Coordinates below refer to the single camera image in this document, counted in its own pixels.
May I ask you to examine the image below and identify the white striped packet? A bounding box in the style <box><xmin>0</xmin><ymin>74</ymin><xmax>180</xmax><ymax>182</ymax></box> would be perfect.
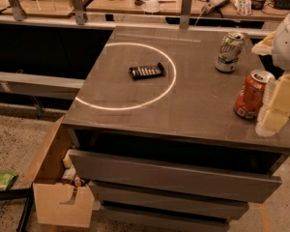
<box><xmin>234</xmin><ymin>0</ymin><xmax>251</xmax><ymax>15</ymax></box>

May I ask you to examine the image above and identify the green package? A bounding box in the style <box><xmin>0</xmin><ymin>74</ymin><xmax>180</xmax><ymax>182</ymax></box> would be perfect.
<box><xmin>0</xmin><ymin>171</ymin><xmax>18</xmax><ymax>191</ymax></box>

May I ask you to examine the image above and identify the grey power strip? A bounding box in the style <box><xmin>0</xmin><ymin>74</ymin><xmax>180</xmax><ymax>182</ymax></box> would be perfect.
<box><xmin>201</xmin><ymin>0</ymin><xmax>231</xmax><ymax>15</ymax></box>

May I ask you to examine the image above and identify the black mesh cup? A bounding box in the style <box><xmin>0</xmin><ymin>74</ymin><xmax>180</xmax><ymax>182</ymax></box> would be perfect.
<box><xmin>251</xmin><ymin>0</ymin><xmax>267</xmax><ymax>10</ymax></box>

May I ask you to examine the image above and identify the grey drawer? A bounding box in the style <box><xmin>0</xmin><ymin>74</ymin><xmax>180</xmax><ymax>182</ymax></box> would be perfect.
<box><xmin>90</xmin><ymin>182</ymin><xmax>248</xmax><ymax>219</ymax></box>
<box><xmin>101</xmin><ymin>206</ymin><xmax>229</xmax><ymax>232</ymax></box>
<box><xmin>69</xmin><ymin>150</ymin><xmax>281</xmax><ymax>203</ymax></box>

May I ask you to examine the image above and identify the white bowl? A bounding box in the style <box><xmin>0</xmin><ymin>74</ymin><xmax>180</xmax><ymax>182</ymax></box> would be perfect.
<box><xmin>141</xmin><ymin>0</ymin><xmax>160</xmax><ymax>14</ymax></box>

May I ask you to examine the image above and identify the metal bracket right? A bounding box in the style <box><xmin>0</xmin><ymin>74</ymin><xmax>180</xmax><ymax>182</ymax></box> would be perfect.
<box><xmin>179</xmin><ymin>0</ymin><xmax>192</xmax><ymax>30</ymax></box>

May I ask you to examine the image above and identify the green white 7up can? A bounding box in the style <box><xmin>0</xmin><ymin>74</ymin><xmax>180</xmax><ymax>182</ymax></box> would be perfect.
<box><xmin>215</xmin><ymin>32</ymin><xmax>245</xmax><ymax>73</ymax></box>

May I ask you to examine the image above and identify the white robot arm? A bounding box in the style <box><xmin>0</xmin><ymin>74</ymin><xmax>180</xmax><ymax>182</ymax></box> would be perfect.
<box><xmin>251</xmin><ymin>13</ymin><xmax>290</xmax><ymax>136</ymax></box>

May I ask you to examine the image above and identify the grey top drawer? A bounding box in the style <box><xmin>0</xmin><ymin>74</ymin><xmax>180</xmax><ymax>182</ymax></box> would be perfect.
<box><xmin>69</xmin><ymin>150</ymin><xmax>281</xmax><ymax>203</ymax></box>

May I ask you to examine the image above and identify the cardboard box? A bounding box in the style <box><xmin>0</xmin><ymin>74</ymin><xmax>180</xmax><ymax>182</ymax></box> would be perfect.
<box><xmin>21</xmin><ymin>117</ymin><xmax>95</xmax><ymax>228</ymax></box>

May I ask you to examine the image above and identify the grey middle drawer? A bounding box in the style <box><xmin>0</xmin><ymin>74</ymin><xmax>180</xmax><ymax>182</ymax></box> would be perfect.
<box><xmin>90</xmin><ymin>182</ymin><xmax>248</xmax><ymax>219</ymax></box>

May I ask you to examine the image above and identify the grey bottom drawer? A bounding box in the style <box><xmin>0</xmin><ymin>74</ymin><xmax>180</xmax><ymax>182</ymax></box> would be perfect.
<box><xmin>101</xmin><ymin>206</ymin><xmax>229</xmax><ymax>232</ymax></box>

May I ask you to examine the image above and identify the orange soda can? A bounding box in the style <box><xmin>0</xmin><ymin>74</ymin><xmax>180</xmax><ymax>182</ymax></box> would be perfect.
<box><xmin>233</xmin><ymin>70</ymin><xmax>275</xmax><ymax>119</ymax></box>

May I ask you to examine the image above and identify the metal bracket left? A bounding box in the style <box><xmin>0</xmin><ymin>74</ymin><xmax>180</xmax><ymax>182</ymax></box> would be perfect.
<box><xmin>8</xmin><ymin>0</ymin><xmax>26</xmax><ymax>21</ymax></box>

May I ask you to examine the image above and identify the metal bracket middle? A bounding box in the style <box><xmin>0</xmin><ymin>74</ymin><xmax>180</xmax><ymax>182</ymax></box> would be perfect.
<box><xmin>72</xmin><ymin>0</ymin><xmax>87</xmax><ymax>25</ymax></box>

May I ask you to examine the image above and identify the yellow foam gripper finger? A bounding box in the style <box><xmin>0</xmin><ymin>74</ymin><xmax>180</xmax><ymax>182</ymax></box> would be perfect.
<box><xmin>251</xmin><ymin>31</ymin><xmax>276</xmax><ymax>56</ymax></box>
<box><xmin>255</xmin><ymin>72</ymin><xmax>290</xmax><ymax>137</ymax></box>

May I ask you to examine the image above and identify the metal bracket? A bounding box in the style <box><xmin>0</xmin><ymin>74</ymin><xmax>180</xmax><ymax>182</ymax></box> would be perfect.
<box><xmin>179</xmin><ymin>0</ymin><xmax>192</xmax><ymax>30</ymax></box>
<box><xmin>8</xmin><ymin>0</ymin><xmax>26</xmax><ymax>21</ymax></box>
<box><xmin>72</xmin><ymin>0</ymin><xmax>87</xmax><ymax>25</ymax></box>

